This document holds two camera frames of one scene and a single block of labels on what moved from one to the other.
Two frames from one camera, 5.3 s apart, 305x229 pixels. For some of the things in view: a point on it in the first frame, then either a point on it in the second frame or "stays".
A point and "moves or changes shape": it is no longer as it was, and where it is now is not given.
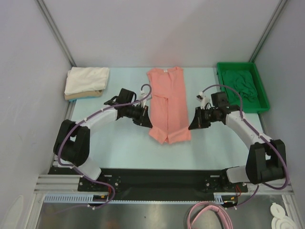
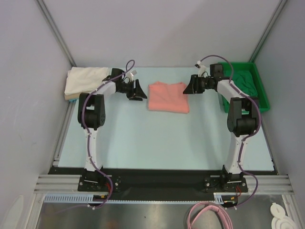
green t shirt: [243, 82] stays
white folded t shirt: [80, 79] stays
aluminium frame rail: [66, 184] stays
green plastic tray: [245, 78] stays
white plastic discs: [280, 221] stays
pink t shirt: [168, 107] moves or changes shape
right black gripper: [200, 117] -> [195, 84]
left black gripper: [143, 119] -> [138, 93]
